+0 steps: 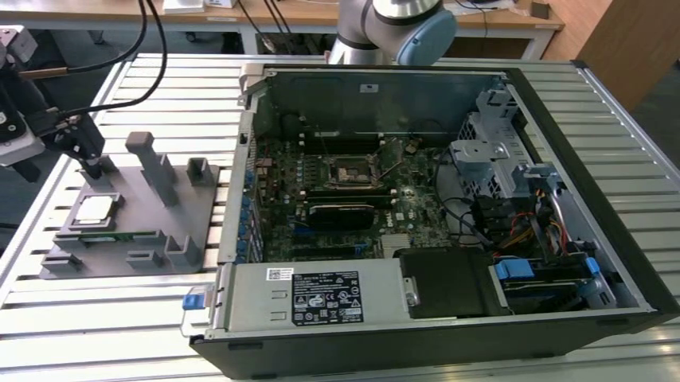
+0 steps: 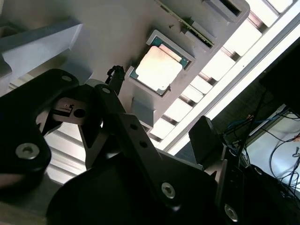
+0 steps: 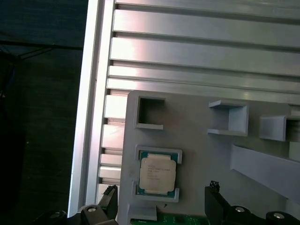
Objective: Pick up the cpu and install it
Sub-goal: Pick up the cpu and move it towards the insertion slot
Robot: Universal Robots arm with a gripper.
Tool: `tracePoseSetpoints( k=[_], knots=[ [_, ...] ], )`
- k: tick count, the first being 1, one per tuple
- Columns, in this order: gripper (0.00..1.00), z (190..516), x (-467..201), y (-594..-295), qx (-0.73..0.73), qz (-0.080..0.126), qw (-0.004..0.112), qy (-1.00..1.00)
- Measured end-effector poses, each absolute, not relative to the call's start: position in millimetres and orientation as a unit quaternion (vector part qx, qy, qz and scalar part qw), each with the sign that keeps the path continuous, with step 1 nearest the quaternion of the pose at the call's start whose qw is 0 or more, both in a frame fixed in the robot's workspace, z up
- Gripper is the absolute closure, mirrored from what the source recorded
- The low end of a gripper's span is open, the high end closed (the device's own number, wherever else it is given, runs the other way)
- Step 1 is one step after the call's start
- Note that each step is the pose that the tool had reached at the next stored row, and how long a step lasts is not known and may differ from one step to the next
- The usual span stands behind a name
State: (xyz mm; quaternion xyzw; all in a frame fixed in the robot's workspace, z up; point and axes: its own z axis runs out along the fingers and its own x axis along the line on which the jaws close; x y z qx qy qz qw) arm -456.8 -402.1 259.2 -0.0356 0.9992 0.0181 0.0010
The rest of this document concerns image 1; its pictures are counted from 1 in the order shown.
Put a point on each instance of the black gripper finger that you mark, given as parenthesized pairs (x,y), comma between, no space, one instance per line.
(27,171)
(84,139)

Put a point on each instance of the silver CPU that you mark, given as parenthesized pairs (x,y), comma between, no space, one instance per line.
(95,211)

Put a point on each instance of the CPU socket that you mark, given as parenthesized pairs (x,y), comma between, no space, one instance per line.
(350,173)

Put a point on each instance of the grey parts rack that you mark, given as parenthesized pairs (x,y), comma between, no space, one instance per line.
(138,223)

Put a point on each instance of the green RAM stick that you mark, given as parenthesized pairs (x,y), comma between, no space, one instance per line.
(124,237)

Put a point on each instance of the wooden desk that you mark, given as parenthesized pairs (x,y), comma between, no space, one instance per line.
(106,16)

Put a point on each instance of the white box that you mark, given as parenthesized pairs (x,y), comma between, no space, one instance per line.
(183,6)
(221,3)

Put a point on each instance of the blue case side latch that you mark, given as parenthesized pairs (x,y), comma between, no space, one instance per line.
(192,302)

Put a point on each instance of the black RAM slot row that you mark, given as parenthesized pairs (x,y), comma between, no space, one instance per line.
(345,197)
(339,143)

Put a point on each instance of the silver power supply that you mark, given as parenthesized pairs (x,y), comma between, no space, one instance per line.
(250,294)

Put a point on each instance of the small black graphics card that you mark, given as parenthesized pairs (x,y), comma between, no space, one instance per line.
(339,217)

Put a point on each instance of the black expansion slot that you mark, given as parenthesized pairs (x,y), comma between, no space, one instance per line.
(323,252)

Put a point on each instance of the small white sticker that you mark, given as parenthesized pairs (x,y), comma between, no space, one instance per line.
(367,88)

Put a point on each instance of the round coin battery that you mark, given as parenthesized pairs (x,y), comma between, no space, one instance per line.
(410,148)

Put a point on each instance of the small silver heat sink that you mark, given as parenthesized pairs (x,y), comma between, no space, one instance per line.
(396,243)

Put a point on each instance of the green motherboard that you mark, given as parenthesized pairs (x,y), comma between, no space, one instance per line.
(420,207)

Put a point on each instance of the silver drive cage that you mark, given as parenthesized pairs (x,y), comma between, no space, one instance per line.
(478,159)

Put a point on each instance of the black PC case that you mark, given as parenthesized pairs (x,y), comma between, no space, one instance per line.
(371,358)

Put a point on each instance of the black plastic shroud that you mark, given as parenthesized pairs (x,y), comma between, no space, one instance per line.
(452,278)

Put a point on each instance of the blue disk carrier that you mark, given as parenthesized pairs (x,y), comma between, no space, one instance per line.
(512,272)

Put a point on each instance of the small brown box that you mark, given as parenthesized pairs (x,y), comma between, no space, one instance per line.
(538,10)

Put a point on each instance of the blue plastic latch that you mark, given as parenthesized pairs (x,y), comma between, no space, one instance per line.
(592,274)

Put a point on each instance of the wooden cabinet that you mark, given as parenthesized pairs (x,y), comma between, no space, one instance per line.
(627,47)

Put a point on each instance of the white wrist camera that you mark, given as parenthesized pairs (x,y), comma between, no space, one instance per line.
(21,139)

